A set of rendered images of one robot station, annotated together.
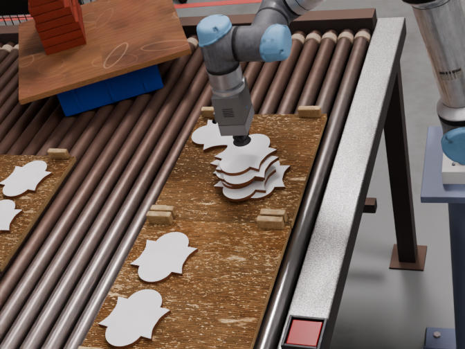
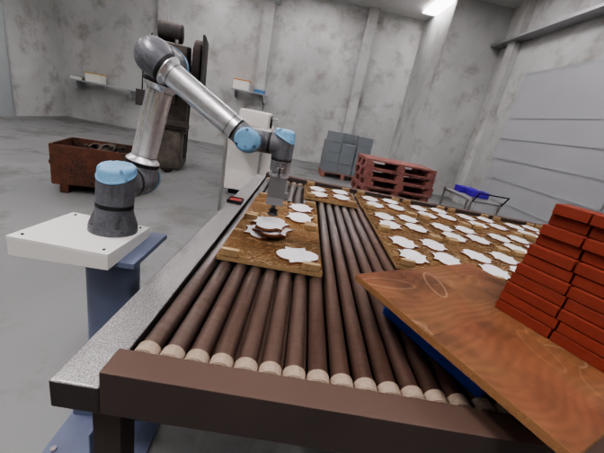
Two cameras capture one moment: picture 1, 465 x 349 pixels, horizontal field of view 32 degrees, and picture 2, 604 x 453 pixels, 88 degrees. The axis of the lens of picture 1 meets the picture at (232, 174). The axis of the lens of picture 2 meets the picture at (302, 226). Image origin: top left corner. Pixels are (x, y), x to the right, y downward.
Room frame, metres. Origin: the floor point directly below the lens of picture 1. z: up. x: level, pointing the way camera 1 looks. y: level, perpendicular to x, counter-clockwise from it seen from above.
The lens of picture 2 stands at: (2.59, -0.48, 1.40)
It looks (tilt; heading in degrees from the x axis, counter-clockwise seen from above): 19 degrees down; 152
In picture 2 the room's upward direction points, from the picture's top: 11 degrees clockwise
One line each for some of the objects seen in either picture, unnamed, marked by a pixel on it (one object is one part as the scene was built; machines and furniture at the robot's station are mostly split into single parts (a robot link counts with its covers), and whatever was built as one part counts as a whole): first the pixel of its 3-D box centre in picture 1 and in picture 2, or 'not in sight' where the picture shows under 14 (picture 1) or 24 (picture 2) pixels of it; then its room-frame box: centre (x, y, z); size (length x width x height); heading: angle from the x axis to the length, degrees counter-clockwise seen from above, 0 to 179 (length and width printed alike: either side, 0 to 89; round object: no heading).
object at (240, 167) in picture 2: not in sight; (253, 152); (-2.73, 1.15, 0.68); 2.89 x 0.73 x 1.36; 158
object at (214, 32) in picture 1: (219, 43); (282, 145); (1.52, -0.05, 1.29); 0.09 x 0.08 x 0.11; 63
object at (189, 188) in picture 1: (241, 165); (275, 243); (1.56, -0.03, 0.93); 0.41 x 0.35 x 0.02; 154
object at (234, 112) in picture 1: (228, 103); (279, 188); (1.53, -0.03, 1.14); 0.10 x 0.09 x 0.16; 68
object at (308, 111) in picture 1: (309, 111); (230, 252); (1.68, -0.23, 0.95); 0.06 x 0.02 x 0.03; 64
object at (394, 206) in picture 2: not in sight; (383, 203); (0.93, 1.01, 0.94); 0.41 x 0.35 x 0.04; 153
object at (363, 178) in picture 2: not in sight; (389, 186); (-1.96, 3.65, 0.48); 1.32 x 0.90 x 0.96; 67
